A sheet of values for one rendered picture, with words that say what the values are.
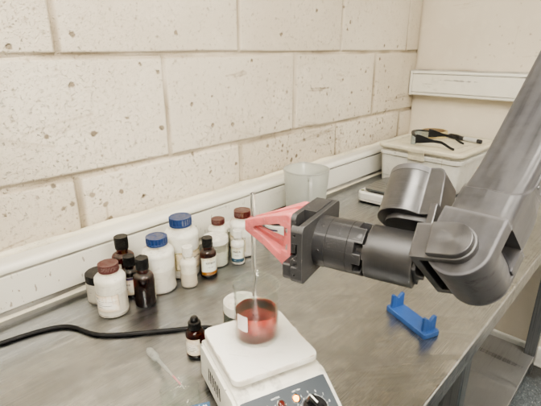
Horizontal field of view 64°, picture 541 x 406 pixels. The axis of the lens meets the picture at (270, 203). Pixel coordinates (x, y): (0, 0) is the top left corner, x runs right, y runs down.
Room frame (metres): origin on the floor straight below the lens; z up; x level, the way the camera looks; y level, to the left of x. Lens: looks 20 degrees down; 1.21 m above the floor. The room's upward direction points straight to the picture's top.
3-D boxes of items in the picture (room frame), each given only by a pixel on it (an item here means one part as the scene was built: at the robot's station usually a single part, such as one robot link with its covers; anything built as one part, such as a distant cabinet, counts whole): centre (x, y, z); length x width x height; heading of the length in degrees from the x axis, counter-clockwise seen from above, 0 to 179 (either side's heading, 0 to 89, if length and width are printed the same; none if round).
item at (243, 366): (0.49, 0.02, 0.83); 0.12 x 0.12 x 0.01; 27
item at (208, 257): (0.83, 0.13, 0.79); 0.04 x 0.04 x 0.09
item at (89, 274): (0.74, 0.33, 0.78); 0.05 x 0.05 x 0.06
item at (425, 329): (0.66, -0.25, 0.77); 0.10 x 0.03 x 0.04; 24
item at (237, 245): (0.89, 0.07, 0.79); 0.03 x 0.03 x 0.08
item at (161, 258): (0.78, 0.22, 0.81); 0.06 x 0.06 x 0.11
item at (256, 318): (0.51, 0.02, 0.88); 0.07 x 0.06 x 0.08; 5
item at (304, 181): (1.14, -0.10, 0.82); 0.18 x 0.13 x 0.15; 2
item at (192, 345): (0.57, 0.12, 0.78); 0.03 x 0.03 x 0.07
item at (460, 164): (1.56, -0.62, 0.82); 0.37 x 0.31 x 0.14; 135
